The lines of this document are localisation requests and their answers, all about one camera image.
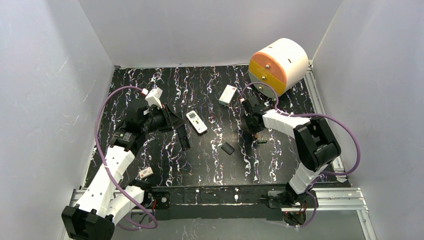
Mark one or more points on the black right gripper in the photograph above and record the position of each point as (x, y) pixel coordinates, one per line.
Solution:
(250, 108)

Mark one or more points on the white remote with red button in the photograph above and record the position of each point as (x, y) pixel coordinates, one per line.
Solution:
(227, 95)

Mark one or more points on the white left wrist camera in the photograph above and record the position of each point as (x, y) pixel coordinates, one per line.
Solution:
(152, 97)

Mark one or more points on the black remote battery cover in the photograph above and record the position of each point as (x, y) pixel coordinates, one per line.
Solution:
(226, 147)

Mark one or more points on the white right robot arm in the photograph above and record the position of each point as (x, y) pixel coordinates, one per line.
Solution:
(316, 144)

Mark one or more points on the round drawer cabinet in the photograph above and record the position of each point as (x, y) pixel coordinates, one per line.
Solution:
(276, 68)

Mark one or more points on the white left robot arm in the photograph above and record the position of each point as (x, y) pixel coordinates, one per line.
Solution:
(97, 212)

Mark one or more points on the beige remote control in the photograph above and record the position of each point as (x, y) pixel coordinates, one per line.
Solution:
(196, 122)

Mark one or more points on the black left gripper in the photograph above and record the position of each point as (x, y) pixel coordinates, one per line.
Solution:
(171, 117)

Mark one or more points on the black cylindrical remote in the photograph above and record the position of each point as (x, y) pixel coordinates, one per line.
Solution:
(183, 138)

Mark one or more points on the black base bar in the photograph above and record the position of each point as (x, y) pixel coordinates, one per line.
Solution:
(264, 201)

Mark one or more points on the small white red remote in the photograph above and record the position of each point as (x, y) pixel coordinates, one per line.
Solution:
(146, 172)

